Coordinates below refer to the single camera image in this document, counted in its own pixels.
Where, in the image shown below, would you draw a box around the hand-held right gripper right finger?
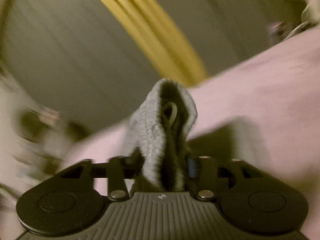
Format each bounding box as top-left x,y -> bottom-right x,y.
188,156 -> 261,201

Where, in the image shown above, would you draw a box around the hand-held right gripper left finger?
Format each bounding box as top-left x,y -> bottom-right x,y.
58,154 -> 145,201

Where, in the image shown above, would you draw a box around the grey sweat pants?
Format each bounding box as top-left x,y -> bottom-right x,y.
128,78 -> 199,193

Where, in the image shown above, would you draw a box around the pink bed sheet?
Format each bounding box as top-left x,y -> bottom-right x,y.
0,26 -> 320,240

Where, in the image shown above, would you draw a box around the green curtain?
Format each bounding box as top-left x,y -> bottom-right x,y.
135,0 -> 309,77
0,0 -> 187,140

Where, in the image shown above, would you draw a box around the yellow curtain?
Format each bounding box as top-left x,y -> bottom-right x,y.
80,0 -> 210,86

